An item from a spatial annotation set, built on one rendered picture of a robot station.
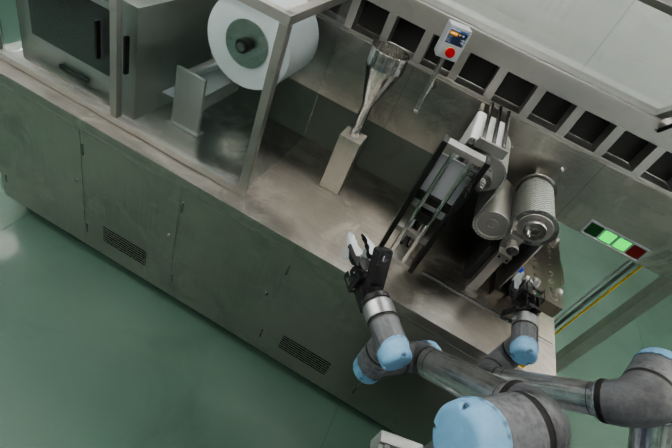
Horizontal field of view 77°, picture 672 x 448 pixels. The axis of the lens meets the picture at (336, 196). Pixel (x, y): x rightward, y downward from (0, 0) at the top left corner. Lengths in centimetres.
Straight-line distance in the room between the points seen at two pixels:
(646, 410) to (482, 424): 54
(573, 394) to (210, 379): 154
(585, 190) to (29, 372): 235
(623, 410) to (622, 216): 97
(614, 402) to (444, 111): 112
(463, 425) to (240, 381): 159
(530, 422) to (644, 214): 134
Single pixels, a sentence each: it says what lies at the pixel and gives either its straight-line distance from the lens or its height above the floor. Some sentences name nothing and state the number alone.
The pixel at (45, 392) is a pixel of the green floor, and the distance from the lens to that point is 222.
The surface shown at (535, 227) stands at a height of 127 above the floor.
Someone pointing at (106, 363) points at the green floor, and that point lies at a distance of 225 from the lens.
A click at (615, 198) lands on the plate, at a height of 134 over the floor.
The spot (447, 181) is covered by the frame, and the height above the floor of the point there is 130.
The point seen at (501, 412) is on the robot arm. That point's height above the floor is 146.
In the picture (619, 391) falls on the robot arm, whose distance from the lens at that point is 120.
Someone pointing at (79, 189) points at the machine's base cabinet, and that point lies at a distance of 223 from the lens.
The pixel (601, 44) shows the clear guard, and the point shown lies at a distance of 156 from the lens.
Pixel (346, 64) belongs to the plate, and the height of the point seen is 132.
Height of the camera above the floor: 202
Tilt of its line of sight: 39 degrees down
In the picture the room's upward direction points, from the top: 25 degrees clockwise
